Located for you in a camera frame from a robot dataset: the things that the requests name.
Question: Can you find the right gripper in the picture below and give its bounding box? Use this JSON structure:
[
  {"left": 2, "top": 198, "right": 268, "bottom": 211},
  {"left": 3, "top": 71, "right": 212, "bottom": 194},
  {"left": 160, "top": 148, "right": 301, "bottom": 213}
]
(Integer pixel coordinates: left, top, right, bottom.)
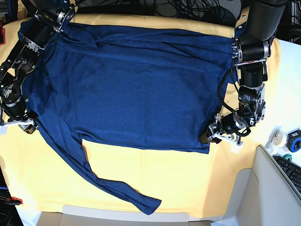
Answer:
[{"left": 5, "top": 110, "right": 39, "bottom": 134}]

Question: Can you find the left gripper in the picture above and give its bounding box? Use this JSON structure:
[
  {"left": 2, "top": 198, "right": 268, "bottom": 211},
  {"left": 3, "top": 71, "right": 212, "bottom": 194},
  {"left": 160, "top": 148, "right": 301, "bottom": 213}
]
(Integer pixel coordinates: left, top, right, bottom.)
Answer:
[{"left": 198, "top": 113, "right": 244, "bottom": 144}]

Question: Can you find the blue long-sleeve shirt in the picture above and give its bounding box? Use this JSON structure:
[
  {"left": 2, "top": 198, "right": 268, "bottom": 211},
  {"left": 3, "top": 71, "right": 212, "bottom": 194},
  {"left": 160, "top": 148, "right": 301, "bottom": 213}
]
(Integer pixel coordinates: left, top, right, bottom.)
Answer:
[{"left": 22, "top": 23, "right": 232, "bottom": 215}]

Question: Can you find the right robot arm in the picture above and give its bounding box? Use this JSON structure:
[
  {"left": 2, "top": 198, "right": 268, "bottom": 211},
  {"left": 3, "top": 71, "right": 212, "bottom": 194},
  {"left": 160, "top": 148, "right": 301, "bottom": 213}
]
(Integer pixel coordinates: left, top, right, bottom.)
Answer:
[{"left": 0, "top": 0, "right": 76, "bottom": 135}]

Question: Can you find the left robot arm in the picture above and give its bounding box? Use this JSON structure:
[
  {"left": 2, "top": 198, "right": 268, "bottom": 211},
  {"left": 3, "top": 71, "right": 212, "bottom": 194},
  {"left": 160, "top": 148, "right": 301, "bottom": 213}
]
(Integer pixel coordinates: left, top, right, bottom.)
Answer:
[{"left": 198, "top": 0, "right": 287, "bottom": 145}]

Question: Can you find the yellow table cloth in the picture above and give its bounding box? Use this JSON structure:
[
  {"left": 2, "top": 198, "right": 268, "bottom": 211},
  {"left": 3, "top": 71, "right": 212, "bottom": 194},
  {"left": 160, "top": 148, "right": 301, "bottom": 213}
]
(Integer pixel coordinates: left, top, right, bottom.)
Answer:
[{"left": 0, "top": 14, "right": 281, "bottom": 218}]

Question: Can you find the clear tape roll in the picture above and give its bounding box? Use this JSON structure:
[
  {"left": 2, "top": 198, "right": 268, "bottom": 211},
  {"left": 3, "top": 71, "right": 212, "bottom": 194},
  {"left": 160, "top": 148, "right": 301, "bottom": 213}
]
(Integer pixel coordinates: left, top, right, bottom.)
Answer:
[{"left": 265, "top": 127, "right": 288, "bottom": 152}]

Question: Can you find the white partition panel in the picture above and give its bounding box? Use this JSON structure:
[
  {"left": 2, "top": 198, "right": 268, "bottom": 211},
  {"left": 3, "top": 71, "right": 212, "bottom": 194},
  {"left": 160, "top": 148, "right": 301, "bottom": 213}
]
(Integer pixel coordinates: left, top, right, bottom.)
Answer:
[{"left": 220, "top": 145, "right": 301, "bottom": 226}]

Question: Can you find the green tape roll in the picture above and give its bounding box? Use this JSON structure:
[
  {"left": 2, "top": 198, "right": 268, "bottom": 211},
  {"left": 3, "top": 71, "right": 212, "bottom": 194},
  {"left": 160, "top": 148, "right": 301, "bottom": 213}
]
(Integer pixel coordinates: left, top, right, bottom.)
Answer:
[{"left": 283, "top": 154, "right": 292, "bottom": 162}]

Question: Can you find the red clamp lower left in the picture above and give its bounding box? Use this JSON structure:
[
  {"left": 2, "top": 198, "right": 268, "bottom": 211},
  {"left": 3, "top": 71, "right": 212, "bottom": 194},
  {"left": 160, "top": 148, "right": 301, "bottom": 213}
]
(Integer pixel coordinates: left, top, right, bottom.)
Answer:
[{"left": 0, "top": 196, "right": 23, "bottom": 206}]

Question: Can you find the red clamp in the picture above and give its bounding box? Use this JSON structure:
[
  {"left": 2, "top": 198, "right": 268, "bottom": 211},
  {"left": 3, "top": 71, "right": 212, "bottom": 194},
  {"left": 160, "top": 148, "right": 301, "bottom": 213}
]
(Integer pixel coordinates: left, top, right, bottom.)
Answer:
[
  {"left": 0, "top": 196, "right": 23, "bottom": 206},
  {"left": 0, "top": 21, "right": 6, "bottom": 45}
]

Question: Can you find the blue tape measure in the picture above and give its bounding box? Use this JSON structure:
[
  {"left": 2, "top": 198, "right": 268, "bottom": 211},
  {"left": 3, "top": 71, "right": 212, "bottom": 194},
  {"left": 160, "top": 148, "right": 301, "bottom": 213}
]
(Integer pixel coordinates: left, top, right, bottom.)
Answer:
[{"left": 286, "top": 129, "right": 301, "bottom": 153}]

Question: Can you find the black keyboard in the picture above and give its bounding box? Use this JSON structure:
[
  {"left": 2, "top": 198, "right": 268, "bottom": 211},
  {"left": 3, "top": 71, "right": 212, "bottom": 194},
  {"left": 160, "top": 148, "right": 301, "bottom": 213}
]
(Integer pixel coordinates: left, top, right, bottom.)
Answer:
[{"left": 273, "top": 155, "right": 301, "bottom": 193}]

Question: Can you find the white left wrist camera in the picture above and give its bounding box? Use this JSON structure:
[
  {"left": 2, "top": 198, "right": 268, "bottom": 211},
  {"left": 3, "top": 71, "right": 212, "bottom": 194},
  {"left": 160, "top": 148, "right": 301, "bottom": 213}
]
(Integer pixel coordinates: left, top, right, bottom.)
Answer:
[{"left": 230, "top": 142, "right": 243, "bottom": 154}]

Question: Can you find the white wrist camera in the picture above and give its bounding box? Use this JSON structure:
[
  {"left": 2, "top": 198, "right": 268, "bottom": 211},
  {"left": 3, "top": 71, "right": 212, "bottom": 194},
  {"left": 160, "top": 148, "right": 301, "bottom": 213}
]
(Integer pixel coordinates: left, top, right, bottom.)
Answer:
[
  {"left": 230, "top": 142, "right": 243, "bottom": 154},
  {"left": 0, "top": 123, "right": 8, "bottom": 135}
]

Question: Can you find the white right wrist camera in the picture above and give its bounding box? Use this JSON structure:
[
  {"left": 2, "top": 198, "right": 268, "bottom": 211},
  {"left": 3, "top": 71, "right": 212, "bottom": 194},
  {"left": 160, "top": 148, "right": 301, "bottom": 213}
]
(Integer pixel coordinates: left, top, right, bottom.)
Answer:
[{"left": 0, "top": 123, "right": 8, "bottom": 135}]

